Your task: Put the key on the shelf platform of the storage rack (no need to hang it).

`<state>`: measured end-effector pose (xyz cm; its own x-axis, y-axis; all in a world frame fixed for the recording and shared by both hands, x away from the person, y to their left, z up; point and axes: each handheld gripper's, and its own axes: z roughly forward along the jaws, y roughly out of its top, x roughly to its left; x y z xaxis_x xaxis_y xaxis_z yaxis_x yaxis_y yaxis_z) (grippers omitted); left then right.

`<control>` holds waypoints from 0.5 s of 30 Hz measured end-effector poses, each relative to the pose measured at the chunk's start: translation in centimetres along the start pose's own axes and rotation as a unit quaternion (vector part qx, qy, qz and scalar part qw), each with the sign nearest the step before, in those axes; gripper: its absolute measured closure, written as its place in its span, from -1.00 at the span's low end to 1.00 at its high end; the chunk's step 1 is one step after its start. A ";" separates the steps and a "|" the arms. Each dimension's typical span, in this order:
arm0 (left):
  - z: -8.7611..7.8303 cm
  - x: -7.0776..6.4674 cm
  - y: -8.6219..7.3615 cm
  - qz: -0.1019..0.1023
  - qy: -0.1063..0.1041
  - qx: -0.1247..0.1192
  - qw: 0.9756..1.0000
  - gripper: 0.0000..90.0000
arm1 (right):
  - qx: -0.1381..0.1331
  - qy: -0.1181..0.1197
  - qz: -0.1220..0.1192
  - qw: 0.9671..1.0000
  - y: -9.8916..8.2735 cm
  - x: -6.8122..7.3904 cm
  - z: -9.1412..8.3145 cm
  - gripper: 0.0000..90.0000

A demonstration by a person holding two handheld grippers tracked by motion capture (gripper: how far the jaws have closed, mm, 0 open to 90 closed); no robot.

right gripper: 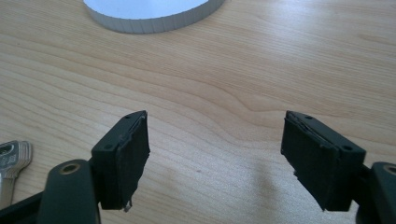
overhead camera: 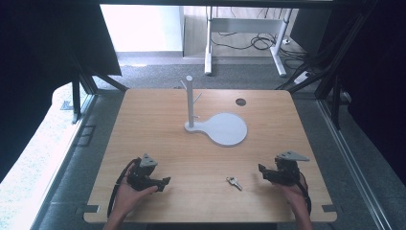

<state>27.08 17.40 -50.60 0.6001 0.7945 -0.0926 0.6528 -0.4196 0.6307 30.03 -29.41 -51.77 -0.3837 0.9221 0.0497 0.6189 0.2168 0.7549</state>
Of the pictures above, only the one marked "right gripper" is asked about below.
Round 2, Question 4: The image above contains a silver metal key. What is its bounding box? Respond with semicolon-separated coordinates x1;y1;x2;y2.
0;140;34;210

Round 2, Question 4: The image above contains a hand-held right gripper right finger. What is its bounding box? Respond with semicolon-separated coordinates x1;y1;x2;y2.
280;110;367;213

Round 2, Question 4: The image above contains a white round ribbed container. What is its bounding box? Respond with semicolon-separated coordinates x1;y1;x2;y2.
82;0;226;35

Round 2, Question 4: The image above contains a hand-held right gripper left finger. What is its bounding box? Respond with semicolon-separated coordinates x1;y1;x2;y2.
91;109;151;213

